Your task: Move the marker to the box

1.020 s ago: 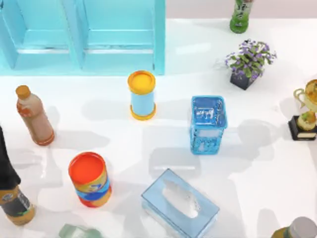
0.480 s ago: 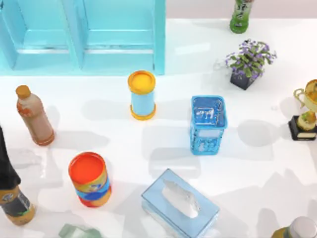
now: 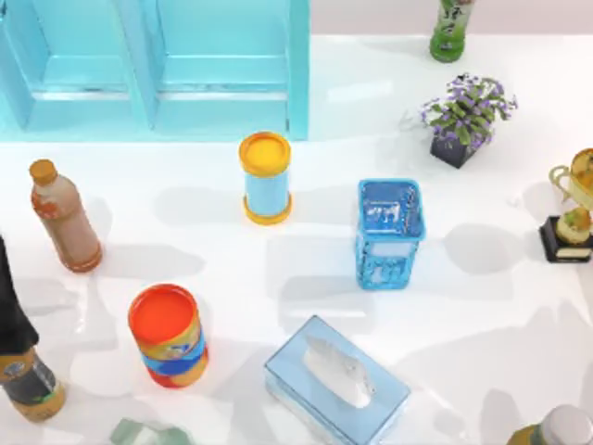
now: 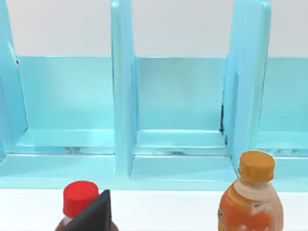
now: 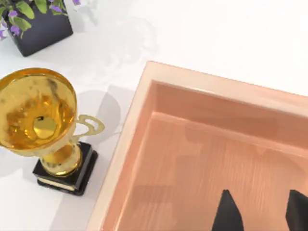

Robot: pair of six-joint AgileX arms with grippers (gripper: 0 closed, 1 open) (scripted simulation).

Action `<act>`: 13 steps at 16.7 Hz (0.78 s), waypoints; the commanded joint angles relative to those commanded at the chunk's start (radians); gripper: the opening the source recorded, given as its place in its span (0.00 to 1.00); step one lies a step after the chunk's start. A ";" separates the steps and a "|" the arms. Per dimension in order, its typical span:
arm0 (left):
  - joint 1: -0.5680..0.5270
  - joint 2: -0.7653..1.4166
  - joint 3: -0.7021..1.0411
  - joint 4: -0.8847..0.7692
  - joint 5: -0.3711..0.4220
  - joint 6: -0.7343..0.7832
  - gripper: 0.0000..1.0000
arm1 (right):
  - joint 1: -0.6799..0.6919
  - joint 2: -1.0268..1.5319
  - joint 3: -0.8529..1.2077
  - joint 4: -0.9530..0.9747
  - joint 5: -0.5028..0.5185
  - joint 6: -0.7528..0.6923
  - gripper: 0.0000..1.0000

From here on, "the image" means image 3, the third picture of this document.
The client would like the yellow and light blue can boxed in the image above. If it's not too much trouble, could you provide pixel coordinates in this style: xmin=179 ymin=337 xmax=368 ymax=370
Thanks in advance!
xmin=238 ymin=131 xmax=294 ymax=226

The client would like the blue square container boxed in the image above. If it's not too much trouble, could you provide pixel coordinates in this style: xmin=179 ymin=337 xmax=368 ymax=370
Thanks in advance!
xmin=355 ymin=178 xmax=428 ymax=291

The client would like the blue tissue box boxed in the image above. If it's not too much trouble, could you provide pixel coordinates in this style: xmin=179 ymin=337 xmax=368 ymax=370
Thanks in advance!
xmin=263 ymin=314 xmax=412 ymax=445

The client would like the light blue rack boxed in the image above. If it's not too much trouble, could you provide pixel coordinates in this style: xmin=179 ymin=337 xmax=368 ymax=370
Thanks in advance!
xmin=0 ymin=0 xmax=311 ymax=143

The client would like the orange and blue can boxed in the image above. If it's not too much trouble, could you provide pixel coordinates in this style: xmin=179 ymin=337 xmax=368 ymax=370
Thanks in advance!
xmin=127 ymin=283 xmax=209 ymax=389

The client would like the purple flower plant pot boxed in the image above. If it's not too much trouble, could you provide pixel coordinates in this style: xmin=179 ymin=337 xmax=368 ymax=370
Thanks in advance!
xmin=419 ymin=72 xmax=519 ymax=170

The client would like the brown bottle with orange cap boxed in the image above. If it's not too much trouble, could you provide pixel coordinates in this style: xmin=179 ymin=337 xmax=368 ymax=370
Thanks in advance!
xmin=28 ymin=159 xmax=105 ymax=274

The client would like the green bottle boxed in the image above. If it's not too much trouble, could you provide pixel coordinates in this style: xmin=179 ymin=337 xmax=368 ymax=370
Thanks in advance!
xmin=429 ymin=0 xmax=475 ymax=63

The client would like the pale green flat object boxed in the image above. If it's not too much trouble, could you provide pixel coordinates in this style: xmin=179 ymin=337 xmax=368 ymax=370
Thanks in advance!
xmin=108 ymin=417 xmax=198 ymax=445

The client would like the gold trophy with black base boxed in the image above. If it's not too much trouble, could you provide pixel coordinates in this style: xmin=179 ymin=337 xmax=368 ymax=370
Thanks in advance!
xmin=538 ymin=147 xmax=593 ymax=265

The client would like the black and amber bottle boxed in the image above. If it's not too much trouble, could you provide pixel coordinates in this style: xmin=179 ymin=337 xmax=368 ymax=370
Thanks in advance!
xmin=0 ymin=234 xmax=67 ymax=424

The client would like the yellow bottle with grey cap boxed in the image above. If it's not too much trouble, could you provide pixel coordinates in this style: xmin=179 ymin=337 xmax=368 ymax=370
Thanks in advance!
xmin=504 ymin=403 xmax=593 ymax=445

